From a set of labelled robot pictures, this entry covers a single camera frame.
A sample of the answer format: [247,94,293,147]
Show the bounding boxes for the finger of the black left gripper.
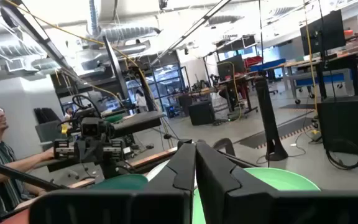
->
[75,142,90,163]
[89,142,103,163]

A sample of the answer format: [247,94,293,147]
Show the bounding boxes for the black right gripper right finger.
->
[196,141,275,224]

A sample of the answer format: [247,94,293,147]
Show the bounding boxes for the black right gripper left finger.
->
[129,139,196,224]

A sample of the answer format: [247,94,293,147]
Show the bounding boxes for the light green plastic plate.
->
[192,167,321,224]

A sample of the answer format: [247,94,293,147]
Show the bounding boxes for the grey bin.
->
[35,119,65,150]

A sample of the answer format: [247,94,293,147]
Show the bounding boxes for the green object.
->
[104,113,124,123]

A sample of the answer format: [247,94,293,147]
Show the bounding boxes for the black folders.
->
[33,107,62,124]

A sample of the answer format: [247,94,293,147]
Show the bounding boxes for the small black cabinet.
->
[187,101,216,126]

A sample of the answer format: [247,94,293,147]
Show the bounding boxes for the black hazard-striped floor mat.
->
[237,116,316,150]

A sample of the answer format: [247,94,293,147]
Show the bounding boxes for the ceiling air vent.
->
[4,57,25,72]

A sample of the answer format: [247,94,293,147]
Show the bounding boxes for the wooden worktable with robot arms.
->
[172,73,259,119]

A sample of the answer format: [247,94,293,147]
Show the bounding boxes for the red storage bins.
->
[244,55,264,68]

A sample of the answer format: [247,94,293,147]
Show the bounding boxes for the blue ribbed pipe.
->
[88,0,101,37]

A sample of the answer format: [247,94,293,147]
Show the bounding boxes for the large black equipment box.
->
[317,94,358,157]

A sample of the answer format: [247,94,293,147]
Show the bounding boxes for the wooden worktable with blue panel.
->
[284,51,358,105]

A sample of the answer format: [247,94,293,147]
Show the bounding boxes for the large black monitor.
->
[300,9,347,57]

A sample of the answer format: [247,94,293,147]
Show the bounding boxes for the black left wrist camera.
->
[81,117,101,138]

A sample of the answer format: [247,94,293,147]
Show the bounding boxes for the black table edge bracket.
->
[212,138,236,157]

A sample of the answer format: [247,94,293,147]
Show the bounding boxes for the black pedestal stand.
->
[254,76,289,162]

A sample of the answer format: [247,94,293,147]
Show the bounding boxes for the black aluminium rig frame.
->
[0,0,260,191]

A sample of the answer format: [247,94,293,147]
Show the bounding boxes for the yellow hanging cable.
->
[219,61,242,121]
[302,0,320,135]
[4,0,167,147]

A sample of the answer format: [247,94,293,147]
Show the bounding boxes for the coiled black cable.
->
[324,138,358,171]

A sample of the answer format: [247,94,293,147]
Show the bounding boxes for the wide silver ventilation duct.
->
[0,34,45,60]

